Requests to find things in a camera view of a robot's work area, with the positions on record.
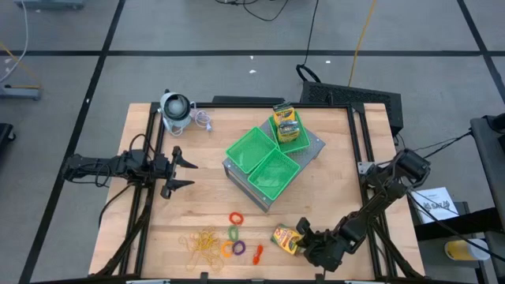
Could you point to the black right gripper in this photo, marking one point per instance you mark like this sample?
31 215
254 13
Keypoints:
327 250

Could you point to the yellow rubber band pile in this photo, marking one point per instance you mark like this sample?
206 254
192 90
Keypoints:
205 240

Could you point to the black table clamp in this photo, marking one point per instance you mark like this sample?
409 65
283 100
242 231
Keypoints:
319 277
204 276

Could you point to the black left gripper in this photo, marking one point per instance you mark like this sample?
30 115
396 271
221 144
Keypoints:
161 169

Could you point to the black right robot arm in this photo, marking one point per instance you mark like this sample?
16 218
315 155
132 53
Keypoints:
367 213

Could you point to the grey perforated metal shelf riser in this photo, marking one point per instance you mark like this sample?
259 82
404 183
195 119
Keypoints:
242 187

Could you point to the grey metal table foot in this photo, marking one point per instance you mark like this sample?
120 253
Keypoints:
19 93
49 4

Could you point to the white printed booklet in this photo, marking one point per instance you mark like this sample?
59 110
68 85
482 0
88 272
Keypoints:
434 203

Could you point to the black aluminium extrusion frame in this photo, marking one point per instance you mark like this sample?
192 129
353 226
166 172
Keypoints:
315 105

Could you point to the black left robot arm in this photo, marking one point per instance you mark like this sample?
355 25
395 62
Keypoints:
90 165

